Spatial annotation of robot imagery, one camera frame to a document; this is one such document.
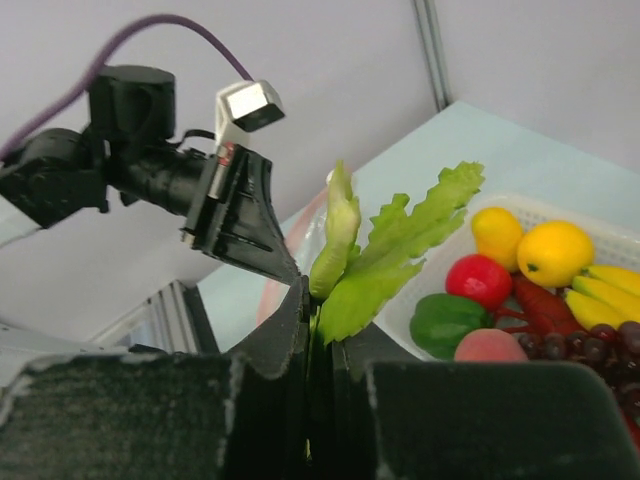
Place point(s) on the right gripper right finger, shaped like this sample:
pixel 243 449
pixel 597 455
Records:
pixel 398 417

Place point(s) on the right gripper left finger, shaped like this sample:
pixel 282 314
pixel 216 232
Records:
pixel 236 415

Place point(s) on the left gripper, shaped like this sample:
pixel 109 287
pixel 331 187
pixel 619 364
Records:
pixel 231 212

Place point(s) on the white green celery stalk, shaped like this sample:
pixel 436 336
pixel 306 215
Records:
pixel 350 283

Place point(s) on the pink peach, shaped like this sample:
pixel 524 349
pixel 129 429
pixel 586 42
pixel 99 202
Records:
pixel 489 345

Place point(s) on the purple grape bunch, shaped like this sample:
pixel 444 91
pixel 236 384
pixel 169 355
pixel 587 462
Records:
pixel 612 353

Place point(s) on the yellow banana bunch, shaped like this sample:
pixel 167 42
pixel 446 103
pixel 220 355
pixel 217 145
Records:
pixel 604 294

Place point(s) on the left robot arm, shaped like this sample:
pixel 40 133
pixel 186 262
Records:
pixel 127 146

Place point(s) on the green bell pepper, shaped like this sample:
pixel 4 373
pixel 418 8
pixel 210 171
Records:
pixel 441 321

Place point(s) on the red tomato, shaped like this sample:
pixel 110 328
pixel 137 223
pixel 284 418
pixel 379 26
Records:
pixel 480 279

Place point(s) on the red crayfish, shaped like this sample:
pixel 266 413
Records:
pixel 541 311

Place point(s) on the yellow lemon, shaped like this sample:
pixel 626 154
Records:
pixel 497 234

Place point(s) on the yellow orange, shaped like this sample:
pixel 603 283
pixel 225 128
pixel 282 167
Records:
pixel 552 253

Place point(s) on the white plastic basket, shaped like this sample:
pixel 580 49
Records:
pixel 614 245

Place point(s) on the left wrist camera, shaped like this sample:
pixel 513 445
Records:
pixel 245 107

